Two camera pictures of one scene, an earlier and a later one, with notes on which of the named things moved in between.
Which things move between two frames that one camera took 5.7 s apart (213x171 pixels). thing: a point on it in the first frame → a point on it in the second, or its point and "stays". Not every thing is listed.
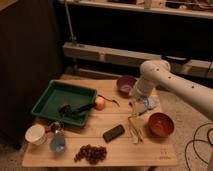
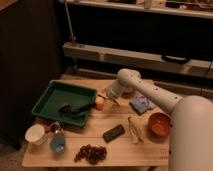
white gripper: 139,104 → 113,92
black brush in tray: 69,110 stays
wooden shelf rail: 136,58 stays
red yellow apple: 100,103 stays
